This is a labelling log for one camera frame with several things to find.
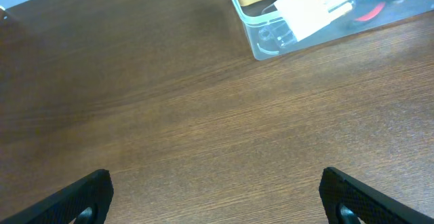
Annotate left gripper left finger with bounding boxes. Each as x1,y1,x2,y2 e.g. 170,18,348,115
2,169,114,224

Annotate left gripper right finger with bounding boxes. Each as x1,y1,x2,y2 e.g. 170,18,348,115
319,167,433,224

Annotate clear plastic container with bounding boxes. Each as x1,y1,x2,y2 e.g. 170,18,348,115
231,0,433,60

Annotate small red cutting pliers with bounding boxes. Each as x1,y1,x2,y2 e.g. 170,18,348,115
352,0,413,24

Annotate clear box coloured connectors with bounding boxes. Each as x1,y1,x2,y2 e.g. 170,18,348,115
258,0,353,49

